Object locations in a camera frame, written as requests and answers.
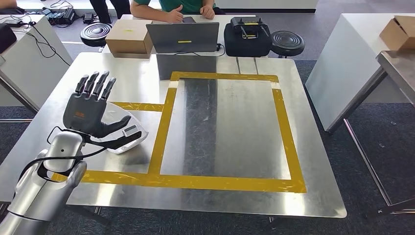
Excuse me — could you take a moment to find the seated person's right hand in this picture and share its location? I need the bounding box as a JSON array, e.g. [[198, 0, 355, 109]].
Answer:
[[166, 3, 184, 24]]

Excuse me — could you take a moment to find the seated person's left hand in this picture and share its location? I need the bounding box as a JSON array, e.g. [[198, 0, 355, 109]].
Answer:
[[199, 4, 216, 20]]

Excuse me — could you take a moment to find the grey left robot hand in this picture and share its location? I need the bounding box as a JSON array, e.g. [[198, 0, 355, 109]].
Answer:
[[62, 70, 133, 140]]

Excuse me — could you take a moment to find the white curved body panel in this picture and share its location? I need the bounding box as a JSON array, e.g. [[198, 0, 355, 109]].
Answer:
[[94, 102, 149, 155]]

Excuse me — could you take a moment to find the stainless steel workbench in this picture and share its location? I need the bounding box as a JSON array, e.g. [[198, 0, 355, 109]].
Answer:
[[0, 51, 347, 224]]

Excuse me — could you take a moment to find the seated person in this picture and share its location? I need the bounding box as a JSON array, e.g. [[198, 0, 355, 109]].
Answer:
[[130, 0, 225, 24]]

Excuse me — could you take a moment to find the grey laptop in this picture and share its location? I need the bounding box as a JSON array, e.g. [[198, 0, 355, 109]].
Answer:
[[146, 22, 220, 54]]

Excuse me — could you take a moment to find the black remote controller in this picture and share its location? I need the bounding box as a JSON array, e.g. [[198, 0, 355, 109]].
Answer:
[[230, 16, 270, 39]]

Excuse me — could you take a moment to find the closed brown cardboard box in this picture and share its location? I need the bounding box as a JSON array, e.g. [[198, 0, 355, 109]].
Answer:
[[104, 19, 153, 59]]

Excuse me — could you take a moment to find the black carry case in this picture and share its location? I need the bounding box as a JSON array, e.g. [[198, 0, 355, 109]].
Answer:
[[224, 16, 273, 58]]

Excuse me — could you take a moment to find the standing person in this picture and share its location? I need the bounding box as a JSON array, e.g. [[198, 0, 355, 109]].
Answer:
[[89, 0, 131, 24]]

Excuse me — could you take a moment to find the black round stool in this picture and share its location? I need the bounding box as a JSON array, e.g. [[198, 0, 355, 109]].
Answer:
[[79, 22, 113, 47], [270, 30, 305, 58]]

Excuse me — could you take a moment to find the black bag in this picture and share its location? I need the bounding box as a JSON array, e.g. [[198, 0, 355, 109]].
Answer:
[[0, 23, 18, 54]]

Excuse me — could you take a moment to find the open brown cardboard box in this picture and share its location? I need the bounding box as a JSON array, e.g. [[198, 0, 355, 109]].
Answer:
[[379, 15, 415, 51]]

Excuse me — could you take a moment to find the black laptop power cable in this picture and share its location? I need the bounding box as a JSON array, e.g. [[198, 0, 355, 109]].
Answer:
[[175, 43, 226, 57]]

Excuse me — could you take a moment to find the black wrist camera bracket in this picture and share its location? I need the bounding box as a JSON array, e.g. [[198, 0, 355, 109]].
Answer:
[[85, 129, 142, 150]]

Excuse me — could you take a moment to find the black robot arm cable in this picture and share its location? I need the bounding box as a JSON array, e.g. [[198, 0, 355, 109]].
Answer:
[[18, 125, 108, 183]]

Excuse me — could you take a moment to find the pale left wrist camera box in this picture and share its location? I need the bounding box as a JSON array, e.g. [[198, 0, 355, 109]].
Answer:
[[122, 124, 141, 139]]

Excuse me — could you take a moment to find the black desk cable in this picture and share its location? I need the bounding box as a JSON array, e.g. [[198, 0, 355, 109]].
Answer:
[[19, 24, 71, 66]]

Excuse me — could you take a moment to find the yellow tape frame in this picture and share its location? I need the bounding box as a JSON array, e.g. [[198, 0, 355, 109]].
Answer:
[[51, 71, 307, 194]]

